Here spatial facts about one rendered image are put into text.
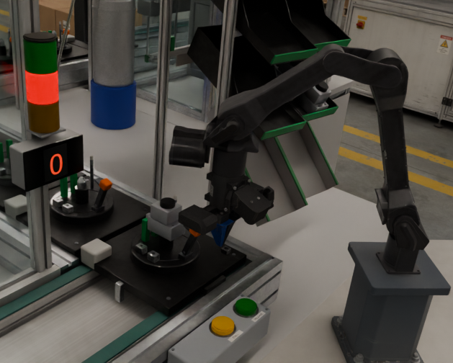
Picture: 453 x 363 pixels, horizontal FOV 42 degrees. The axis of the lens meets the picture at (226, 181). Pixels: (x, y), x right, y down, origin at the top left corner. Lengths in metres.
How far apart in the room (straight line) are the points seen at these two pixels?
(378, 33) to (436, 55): 0.54
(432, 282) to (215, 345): 0.40
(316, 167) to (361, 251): 0.41
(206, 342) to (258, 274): 0.23
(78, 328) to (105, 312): 0.06
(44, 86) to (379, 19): 4.51
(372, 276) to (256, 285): 0.24
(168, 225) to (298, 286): 0.37
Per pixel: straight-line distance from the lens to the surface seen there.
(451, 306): 1.44
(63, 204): 1.31
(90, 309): 1.16
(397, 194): 1.03
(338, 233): 1.58
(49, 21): 6.29
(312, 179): 1.48
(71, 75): 2.46
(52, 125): 1.01
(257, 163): 1.36
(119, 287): 1.14
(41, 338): 1.11
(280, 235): 1.53
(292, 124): 1.30
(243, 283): 1.17
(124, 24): 1.98
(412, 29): 5.21
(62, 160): 1.05
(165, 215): 1.13
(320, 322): 1.27
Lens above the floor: 1.65
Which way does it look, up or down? 27 degrees down
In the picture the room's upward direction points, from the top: 6 degrees clockwise
